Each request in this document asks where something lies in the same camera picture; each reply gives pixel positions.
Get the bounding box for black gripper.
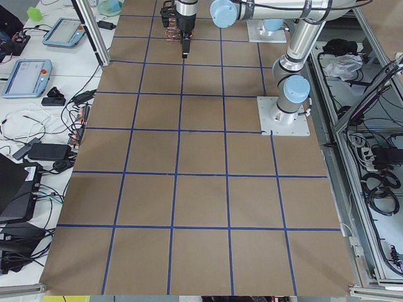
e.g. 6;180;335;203
174;0;198;59
160;0;176;28

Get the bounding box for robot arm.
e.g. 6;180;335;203
210;0;359;126

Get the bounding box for black power adapter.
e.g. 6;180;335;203
97;20;116;30

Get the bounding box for green glass plate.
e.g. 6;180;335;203
96;0;123;17

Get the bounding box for upper teach pendant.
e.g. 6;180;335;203
42;18;85;48

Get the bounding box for teach pendant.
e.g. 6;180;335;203
42;18;85;48
2;59;53;99

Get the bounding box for green cube block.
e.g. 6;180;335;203
26;6;42;21

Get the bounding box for lower teach pendant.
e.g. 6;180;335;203
2;59;53;99

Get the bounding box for white crumpled cloth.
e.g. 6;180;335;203
324;54;363;81

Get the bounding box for large black power brick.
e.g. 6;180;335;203
28;143;71;161

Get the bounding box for black laptop computer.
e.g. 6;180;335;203
1;154;42;224

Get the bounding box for copper wire wine basket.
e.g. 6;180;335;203
162;18;181;41

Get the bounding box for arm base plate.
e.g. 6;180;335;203
246;19;287;43
257;96;310;137

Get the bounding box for aluminium frame post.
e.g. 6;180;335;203
71;0;111;67

